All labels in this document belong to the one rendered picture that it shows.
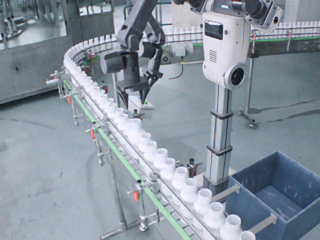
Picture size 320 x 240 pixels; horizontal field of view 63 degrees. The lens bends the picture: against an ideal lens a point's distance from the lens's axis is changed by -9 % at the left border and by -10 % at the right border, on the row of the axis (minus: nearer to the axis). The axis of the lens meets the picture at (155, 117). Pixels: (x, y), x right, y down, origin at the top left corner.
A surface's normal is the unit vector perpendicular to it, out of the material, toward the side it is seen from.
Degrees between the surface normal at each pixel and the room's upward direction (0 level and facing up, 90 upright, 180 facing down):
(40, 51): 90
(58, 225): 0
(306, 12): 90
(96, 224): 0
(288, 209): 0
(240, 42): 90
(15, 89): 90
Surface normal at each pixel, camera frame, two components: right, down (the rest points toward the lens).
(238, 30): 0.49, 0.40
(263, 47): 0.20, 0.47
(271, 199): -0.05, -0.87
